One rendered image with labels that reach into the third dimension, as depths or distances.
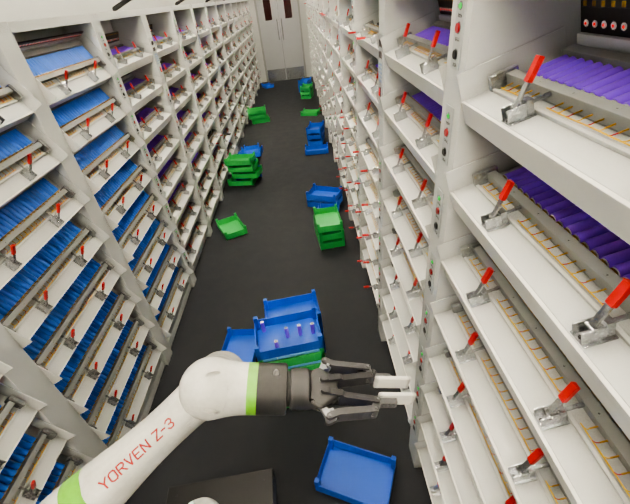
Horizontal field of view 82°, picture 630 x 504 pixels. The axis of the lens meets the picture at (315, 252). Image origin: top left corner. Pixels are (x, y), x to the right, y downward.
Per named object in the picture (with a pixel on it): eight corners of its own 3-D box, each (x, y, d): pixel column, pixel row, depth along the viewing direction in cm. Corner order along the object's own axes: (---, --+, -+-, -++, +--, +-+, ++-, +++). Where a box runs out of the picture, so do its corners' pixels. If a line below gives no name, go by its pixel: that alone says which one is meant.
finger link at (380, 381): (373, 388, 72) (372, 384, 72) (407, 388, 72) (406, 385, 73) (376, 378, 70) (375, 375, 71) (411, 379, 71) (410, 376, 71)
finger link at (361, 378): (319, 393, 70) (317, 387, 71) (373, 385, 73) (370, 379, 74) (321, 381, 68) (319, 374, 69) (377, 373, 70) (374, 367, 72)
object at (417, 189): (432, 252, 102) (420, 213, 94) (386, 168, 151) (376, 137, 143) (506, 225, 98) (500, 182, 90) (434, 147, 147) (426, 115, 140)
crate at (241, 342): (252, 375, 203) (249, 366, 198) (217, 376, 205) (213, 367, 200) (261, 334, 227) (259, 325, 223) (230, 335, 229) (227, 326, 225)
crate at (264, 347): (257, 361, 161) (254, 349, 157) (256, 328, 178) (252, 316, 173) (323, 347, 164) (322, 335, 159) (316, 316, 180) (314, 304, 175)
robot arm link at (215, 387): (167, 428, 60) (174, 359, 62) (186, 409, 72) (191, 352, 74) (254, 428, 61) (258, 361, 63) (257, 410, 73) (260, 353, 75)
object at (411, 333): (419, 377, 135) (409, 355, 127) (384, 274, 184) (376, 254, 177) (473, 360, 131) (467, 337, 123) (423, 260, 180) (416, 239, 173)
